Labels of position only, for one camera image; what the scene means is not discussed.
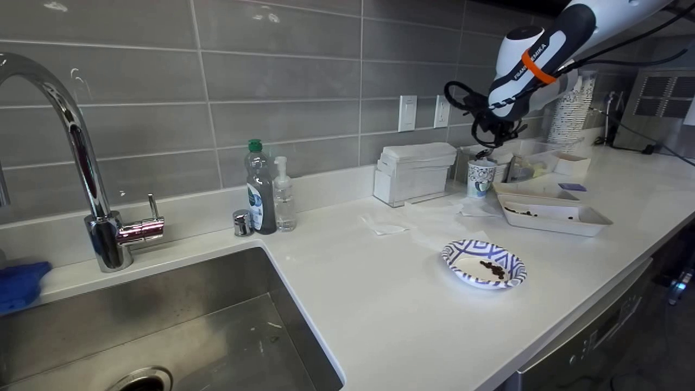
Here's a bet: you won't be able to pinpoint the blue patterned paper bowl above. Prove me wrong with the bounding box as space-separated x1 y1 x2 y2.
436 236 530 293

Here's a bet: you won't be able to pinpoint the stainless steel sink basin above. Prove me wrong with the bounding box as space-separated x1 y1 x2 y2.
0 244 346 391

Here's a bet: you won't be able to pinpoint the patterned paper cup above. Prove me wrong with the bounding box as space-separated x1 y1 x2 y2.
465 153 503 204

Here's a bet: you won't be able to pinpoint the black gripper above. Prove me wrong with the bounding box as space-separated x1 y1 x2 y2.
474 106 528 156

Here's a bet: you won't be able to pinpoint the white wall outlet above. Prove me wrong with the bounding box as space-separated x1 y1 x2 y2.
432 93 453 130

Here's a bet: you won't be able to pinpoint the clear sanitizer bottle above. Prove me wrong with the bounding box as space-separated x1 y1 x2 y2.
271 153 300 234

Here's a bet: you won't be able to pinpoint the blue cloth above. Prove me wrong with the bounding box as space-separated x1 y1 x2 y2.
0 257 55 317

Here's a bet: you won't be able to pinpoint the white textured container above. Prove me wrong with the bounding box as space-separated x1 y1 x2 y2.
547 68 598 158

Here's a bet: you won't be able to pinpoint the black power cord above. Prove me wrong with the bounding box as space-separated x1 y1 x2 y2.
616 115 695 169

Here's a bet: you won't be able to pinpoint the stainless dishwasher front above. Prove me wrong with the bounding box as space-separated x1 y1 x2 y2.
517 262 654 391

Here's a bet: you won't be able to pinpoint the coffee beans in bowl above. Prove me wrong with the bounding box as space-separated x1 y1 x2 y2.
478 257 509 281

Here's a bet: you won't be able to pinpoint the chrome faucet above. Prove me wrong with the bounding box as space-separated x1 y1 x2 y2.
0 49 167 273

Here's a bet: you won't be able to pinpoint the small chrome sink button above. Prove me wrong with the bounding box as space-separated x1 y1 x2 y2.
232 205 254 239

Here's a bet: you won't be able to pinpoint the dark cabinet drawers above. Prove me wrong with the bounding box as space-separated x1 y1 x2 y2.
649 215 695 310

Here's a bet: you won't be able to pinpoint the white cutting board tray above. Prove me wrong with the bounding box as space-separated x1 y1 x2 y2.
494 176 616 239

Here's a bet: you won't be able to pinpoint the green capped dish soap bottle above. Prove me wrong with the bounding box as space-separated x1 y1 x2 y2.
244 137 279 236

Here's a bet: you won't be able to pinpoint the white napkin dispenser box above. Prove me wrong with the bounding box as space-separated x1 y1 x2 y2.
371 140 460 211

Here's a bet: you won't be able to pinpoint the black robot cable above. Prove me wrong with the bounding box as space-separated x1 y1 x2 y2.
441 77 509 147

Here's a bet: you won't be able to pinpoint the white light switch plate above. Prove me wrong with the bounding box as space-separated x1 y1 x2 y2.
395 93 420 131

